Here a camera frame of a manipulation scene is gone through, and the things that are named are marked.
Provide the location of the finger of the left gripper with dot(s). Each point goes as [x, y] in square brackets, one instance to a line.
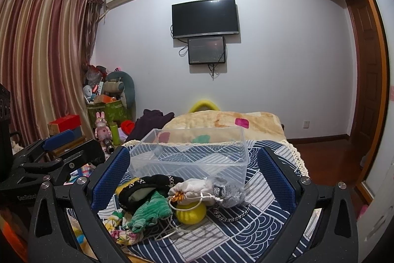
[30, 163]
[60, 139]

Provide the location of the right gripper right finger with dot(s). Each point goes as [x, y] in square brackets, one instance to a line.
[293, 196]

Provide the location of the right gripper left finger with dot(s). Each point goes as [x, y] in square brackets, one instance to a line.
[90, 195]

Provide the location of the black knitted hat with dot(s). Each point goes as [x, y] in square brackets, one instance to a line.
[136, 193]

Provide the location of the white drawstring pouch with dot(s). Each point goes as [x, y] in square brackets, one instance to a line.
[194, 190]

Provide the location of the yellow fuzzy ball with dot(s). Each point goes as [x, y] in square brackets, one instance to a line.
[191, 214]

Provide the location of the floral fabric scrunchie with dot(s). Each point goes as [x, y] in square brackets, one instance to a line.
[118, 225]

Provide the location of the red box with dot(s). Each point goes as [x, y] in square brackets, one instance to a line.
[63, 124]

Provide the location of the pink rabbit plush toy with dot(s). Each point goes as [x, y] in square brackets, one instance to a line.
[102, 131]

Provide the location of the blue patterned tablecloth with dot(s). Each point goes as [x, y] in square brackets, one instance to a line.
[212, 240]

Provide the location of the green bottle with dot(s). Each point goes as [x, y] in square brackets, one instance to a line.
[115, 134]

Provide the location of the green storage box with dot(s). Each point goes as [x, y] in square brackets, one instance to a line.
[114, 112]

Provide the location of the red cloth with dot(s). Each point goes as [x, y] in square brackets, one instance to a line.
[127, 126]

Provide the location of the clear plastic storage bin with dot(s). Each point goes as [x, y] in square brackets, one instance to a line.
[191, 153]

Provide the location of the grey green plush toy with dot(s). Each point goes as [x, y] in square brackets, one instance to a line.
[120, 84]

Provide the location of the dark purple garment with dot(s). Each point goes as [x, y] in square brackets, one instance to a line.
[151, 119]

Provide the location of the beige plush blanket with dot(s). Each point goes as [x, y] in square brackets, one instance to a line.
[256, 125]

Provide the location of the striped red gold curtain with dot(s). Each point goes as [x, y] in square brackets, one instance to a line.
[46, 47]

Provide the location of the brown wooden door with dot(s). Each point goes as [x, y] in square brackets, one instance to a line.
[372, 80]

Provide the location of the wall power socket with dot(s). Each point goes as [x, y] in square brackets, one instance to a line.
[306, 124]

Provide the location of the small wall monitor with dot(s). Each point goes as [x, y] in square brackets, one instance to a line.
[206, 50]

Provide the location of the large wall television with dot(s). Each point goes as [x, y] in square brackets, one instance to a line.
[205, 17]

